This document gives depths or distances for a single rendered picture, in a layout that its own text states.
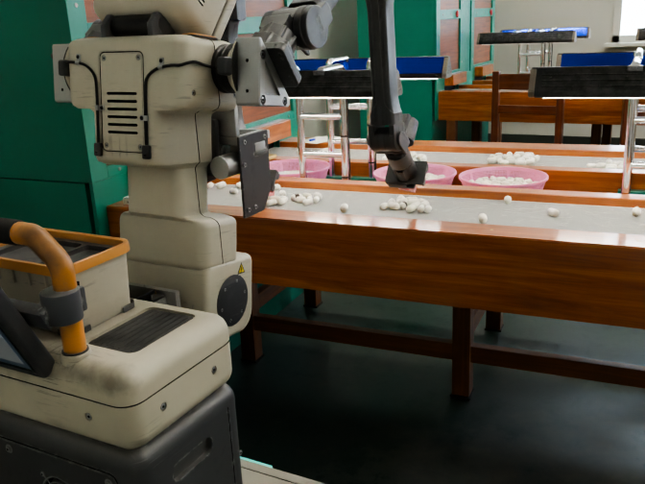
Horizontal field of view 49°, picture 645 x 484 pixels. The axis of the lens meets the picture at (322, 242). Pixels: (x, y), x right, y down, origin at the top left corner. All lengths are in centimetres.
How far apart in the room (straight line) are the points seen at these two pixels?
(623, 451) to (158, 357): 162
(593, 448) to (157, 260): 146
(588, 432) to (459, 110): 279
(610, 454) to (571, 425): 17
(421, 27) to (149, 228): 354
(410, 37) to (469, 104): 57
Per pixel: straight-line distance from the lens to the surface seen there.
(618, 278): 165
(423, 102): 478
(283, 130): 294
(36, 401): 115
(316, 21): 135
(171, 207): 135
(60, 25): 208
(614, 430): 244
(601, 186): 236
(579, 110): 458
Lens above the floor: 125
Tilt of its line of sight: 17 degrees down
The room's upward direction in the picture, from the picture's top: 3 degrees counter-clockwise
